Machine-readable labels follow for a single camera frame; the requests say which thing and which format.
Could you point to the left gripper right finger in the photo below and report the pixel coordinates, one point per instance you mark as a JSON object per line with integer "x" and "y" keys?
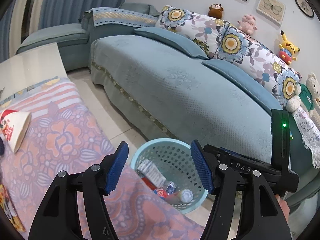
{"x": 261, "y": 216}

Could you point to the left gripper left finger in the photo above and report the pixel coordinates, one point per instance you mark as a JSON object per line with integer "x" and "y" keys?
{"x": 58, "y": 217}

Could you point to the colourful card box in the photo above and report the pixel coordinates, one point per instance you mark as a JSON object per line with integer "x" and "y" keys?
{"x": 168, "y": 188}

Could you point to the white milk carton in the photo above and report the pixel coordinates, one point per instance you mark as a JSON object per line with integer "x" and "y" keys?
{"x": 150, "y": 171}

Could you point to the light blue trash basket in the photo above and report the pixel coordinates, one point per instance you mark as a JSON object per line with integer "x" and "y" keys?
{"x": 173, "y": 159}

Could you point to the person's right hand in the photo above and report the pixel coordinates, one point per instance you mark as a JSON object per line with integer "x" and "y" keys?
{"x": 284, "y": 206}

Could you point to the orange snack bag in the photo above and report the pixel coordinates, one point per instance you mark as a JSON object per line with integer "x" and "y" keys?
{"x": 9, "y": 210}

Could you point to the pink floral table cloth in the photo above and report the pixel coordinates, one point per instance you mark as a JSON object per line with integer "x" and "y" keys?
{"x": 64, "y": 135}

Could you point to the white bear plush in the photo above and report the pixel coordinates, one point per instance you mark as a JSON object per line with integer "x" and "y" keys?
{"x": 307, "y": 96}

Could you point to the panda paper cup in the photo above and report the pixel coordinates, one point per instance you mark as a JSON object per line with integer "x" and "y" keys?
{"x": 14, "y": 125}

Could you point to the yellow pikachu plush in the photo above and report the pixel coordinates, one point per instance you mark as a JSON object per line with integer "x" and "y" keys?
{"x": 287, "y": 50}

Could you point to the blue sofa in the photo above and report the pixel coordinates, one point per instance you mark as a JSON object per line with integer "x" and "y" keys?
{"x": 165, "y": 93}

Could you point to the floral sofa cushion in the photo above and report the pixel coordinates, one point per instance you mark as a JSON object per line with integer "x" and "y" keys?
{"x": 221, "y": 40}

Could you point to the white coffee table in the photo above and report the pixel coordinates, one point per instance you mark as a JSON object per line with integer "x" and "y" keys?
{"x": 29, "y": 68}

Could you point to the pink pig plush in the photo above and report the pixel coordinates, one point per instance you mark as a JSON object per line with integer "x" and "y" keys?
{"x": 247, "y": 24}

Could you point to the blue sofa pillow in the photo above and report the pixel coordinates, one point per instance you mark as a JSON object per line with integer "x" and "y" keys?
{"x": 173, "y": 40}

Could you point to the brown monkey plush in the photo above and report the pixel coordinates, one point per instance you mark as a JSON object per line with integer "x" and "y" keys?
{"x": 215, "y": 11}

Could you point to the blue curtain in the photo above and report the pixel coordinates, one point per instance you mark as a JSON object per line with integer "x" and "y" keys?
{"x": 28, "y": 24}

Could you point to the round wall clock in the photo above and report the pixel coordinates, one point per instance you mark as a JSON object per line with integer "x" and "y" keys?
{"x": 305, "y": 8}

